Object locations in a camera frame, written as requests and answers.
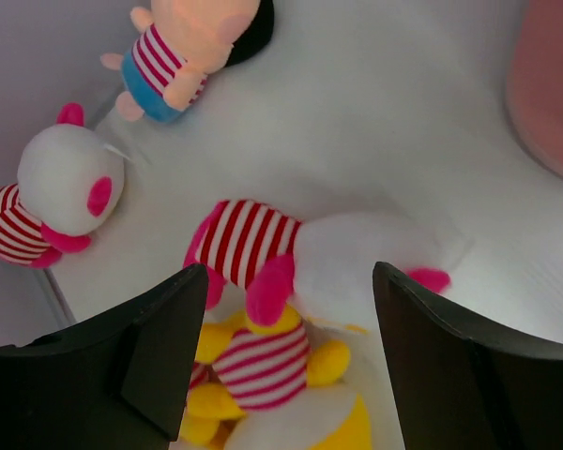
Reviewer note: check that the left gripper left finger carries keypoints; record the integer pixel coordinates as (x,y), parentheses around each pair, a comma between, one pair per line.
(118,380)

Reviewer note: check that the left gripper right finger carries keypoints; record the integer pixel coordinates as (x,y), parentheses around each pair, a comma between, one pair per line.
(461,380)

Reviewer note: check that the small boy plush doll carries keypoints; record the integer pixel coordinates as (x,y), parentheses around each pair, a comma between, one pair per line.
(180,44)

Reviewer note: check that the pink three-tier shelf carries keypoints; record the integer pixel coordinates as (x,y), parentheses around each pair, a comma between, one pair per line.
(534,84)

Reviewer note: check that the yellow plush left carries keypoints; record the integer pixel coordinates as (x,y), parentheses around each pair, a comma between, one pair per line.
(200,373)

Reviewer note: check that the yellow plush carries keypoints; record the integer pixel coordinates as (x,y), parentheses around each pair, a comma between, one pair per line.
(270,389)
(200,373)

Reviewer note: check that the yellow plush right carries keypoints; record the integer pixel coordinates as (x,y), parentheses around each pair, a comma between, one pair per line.
(270,389)

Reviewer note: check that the white pink plush glasses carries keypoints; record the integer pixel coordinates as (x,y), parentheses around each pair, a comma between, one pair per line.
(322,267)

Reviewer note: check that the white pink plush far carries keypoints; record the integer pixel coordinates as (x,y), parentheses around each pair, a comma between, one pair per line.
(69,181)

